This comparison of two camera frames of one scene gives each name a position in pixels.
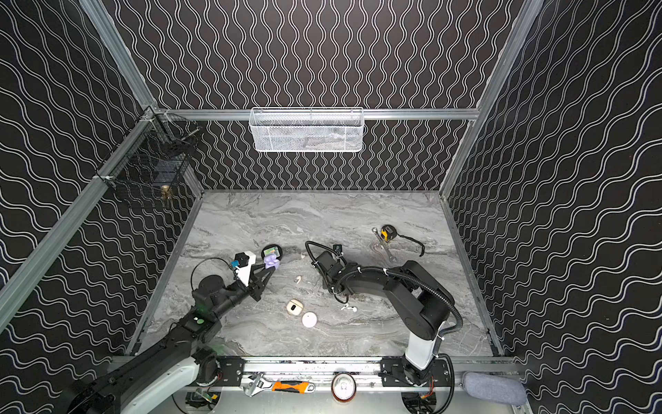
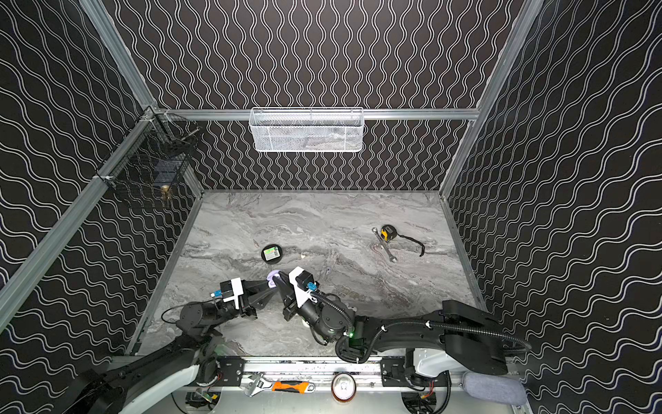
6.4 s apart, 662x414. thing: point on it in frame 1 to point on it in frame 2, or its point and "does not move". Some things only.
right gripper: x=325 y=284 to x=290 y=299
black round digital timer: x=271 y=249 does not move
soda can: x=343 y=387 does not move
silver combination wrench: x=392 y=259 does not move
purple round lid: x=271 y=260 to x=270 y=278
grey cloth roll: x=507 y=391 does not move
